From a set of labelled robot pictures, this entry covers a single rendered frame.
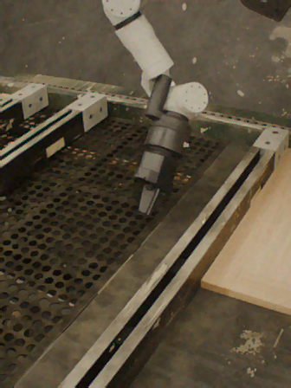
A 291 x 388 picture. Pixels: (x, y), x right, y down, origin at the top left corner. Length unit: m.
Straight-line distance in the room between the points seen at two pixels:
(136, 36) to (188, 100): 0.17
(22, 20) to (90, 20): 0.48
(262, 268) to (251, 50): 1.58
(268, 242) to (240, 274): 0.12
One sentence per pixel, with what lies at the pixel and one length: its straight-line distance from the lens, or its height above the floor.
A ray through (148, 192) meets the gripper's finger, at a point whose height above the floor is 1.27.
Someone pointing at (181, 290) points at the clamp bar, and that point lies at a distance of 0.91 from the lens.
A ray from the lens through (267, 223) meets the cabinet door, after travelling 1.14.
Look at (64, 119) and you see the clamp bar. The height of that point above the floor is 1.08.
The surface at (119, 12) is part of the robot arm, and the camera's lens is 1.08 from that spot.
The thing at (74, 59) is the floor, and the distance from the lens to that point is 2.87.
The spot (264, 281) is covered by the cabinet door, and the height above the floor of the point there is 1.33.
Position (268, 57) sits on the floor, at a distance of 2.45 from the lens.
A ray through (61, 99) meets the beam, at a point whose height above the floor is 0.89.
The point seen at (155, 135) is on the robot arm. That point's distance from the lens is 1.12.
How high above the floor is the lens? 2.29
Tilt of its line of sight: 64 degrees down
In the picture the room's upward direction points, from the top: 86 degrees counter-clockwise
